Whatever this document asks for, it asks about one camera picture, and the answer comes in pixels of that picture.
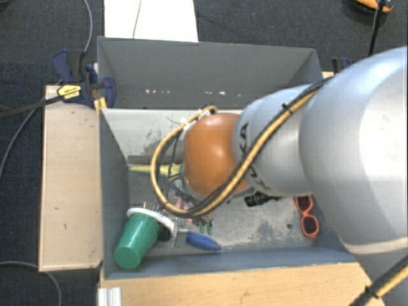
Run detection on green plastic cup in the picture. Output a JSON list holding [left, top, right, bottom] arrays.
[[113, 213, 161, 271]]

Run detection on pale wood board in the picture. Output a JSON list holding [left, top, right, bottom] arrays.
[[38, 85, 104, 272]]

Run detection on grey metal bin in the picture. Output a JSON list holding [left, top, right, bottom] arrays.
[[96, 36, 358, 281]]

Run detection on orange sunglasses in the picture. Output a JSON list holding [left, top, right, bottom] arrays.
[[293, 194, 320, 240]]

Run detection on white curved ring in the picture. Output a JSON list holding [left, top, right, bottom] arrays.
[[126, 207, 177, 236]]

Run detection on black cylinder on white bracket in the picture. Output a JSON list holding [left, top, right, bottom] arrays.
[[244, 190, 283, 208]]

